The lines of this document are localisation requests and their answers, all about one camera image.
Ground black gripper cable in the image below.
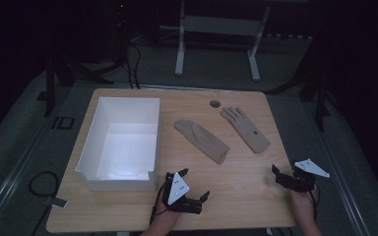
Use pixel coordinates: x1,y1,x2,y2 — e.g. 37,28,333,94
309,182,321,221
149,182,169,226

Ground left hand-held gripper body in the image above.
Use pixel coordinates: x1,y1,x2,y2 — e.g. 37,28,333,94
162,171,204,215

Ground small grey tag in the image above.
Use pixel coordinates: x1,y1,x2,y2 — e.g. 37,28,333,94
50,196,69,209

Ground white box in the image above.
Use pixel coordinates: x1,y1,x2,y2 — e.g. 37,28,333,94
74,96,161,193

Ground black stand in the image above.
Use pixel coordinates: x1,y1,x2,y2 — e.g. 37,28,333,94
265,32,332,133
36,32,114,118

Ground black hanging cables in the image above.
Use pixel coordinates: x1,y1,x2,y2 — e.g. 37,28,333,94
123,41,143,90

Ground black floor bracket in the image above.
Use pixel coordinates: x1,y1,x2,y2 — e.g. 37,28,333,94
51,115,76,130

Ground black looped floor cable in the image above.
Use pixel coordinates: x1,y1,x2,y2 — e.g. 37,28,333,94
28,170,61,236

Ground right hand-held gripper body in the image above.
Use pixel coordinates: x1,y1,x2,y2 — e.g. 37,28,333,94
275,158,331,194

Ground person's right hand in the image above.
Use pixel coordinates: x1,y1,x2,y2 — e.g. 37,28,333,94
288,189,318,224

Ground person's left hand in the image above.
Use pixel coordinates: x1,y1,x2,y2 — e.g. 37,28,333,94
151,196,183,228

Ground white metal stand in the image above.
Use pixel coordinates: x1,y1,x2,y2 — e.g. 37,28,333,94
158,0,272,83

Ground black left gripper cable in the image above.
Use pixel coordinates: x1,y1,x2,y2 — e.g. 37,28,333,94
149,182,169,226

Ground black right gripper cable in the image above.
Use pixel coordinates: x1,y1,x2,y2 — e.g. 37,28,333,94
309,182,321,221

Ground beige glove with spread fingers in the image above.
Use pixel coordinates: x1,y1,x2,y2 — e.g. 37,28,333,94
220,105,272,154

